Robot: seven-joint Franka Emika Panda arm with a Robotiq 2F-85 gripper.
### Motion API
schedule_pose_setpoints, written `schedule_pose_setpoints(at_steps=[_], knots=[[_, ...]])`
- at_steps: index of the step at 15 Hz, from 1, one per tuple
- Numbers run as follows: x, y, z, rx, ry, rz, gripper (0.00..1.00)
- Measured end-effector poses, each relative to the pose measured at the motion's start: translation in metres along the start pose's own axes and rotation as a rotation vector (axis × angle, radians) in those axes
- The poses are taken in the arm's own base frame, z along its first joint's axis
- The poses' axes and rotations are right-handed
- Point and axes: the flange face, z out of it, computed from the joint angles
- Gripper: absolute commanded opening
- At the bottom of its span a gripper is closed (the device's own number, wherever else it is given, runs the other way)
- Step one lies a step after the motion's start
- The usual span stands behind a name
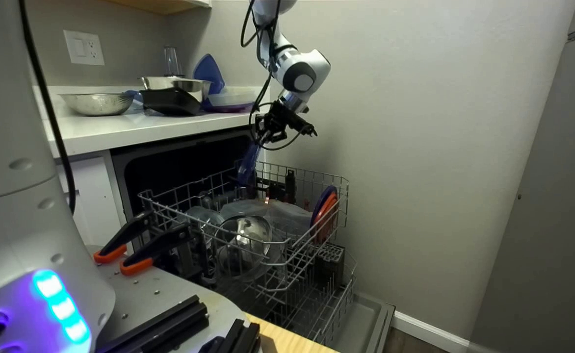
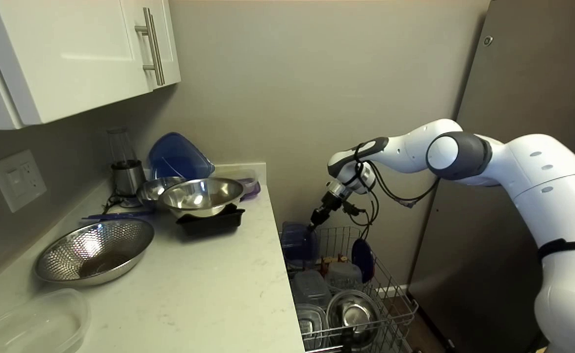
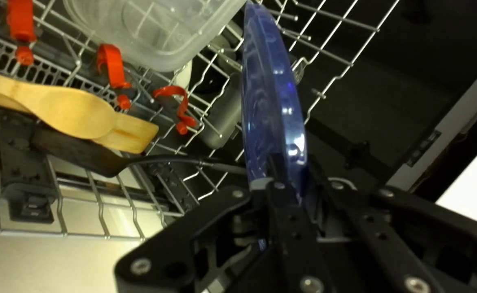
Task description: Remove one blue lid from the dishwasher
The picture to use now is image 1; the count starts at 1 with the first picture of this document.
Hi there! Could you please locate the white kitchen counter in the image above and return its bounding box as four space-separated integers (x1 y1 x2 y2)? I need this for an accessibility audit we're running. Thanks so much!
33 84 274 160

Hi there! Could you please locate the white wall outlet plate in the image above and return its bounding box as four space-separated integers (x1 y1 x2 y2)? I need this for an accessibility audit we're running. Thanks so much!
60 27 105 66

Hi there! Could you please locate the white baseboard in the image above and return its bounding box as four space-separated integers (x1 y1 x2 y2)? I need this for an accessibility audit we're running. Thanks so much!
390 309 470 353

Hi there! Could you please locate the stainless steel pot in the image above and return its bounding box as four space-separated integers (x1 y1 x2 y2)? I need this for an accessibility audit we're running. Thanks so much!
217 213 286 276

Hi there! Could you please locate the stainless steel bowl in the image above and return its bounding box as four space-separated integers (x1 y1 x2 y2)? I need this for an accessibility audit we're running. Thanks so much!
62 89 135 117

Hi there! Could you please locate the orange plate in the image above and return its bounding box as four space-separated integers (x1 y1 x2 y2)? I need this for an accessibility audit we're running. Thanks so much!
311 191 341 240

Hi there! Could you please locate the shiny metal pan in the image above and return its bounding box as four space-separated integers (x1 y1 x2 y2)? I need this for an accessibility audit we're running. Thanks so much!
139 74 211 103

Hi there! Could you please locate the black clamp orange tip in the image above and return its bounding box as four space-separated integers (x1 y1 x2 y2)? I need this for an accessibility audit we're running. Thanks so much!
91 211 150 264
117 223 194 276

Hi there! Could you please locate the white wire dish rack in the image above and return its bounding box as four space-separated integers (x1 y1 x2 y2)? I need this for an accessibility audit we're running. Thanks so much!
135 156 351 295

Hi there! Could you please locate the white cabinet front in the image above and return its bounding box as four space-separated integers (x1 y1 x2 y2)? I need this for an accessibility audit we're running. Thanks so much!
56 150 127 250

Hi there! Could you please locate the dark cup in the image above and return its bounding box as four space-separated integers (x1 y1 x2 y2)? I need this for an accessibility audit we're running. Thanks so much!
282 168 298 203

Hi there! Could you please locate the wooden wall shelf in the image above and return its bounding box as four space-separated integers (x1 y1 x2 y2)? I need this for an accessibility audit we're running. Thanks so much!
111 0 213 15

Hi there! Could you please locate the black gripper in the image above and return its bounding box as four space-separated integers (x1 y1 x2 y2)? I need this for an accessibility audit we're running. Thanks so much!
250 101 301 150

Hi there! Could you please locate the open dishwasher door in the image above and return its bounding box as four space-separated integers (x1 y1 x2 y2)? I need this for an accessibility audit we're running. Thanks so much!
333 289 396 353

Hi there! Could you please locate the clear drinking glass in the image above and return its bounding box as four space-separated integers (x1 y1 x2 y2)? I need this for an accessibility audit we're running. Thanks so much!
160 44 184 78

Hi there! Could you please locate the black cutlery basket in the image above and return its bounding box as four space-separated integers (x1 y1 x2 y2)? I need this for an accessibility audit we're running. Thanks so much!
313 242 347 289

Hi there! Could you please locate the thick black cable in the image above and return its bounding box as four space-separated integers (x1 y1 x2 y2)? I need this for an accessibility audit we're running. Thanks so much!
15 0 78 213

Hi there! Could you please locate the purple plastic lid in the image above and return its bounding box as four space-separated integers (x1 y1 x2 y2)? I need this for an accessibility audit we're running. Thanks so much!
201 99 260 113

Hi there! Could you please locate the grey wire dish rack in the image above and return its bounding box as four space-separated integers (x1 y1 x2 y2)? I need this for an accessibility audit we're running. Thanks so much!
233 240 360 348

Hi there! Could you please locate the built-in dishwasher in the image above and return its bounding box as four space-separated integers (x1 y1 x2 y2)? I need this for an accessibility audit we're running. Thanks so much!
107 123 396 353

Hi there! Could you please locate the short black aluminium extrusion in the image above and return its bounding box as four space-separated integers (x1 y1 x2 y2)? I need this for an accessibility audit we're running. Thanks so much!
195 317 262 353

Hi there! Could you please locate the gray metal base plate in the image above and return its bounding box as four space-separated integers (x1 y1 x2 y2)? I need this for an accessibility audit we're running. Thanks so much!
91 246 248 353

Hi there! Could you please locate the blue plate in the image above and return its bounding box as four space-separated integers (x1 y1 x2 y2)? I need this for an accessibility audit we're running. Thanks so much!
307 184 339 227

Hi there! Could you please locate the dark blue upright lid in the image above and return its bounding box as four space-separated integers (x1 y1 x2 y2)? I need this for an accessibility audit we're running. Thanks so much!
192 52 227 95

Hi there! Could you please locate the long black aluminium extrusion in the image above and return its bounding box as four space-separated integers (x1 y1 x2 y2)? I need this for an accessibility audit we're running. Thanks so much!
95 293 209 353

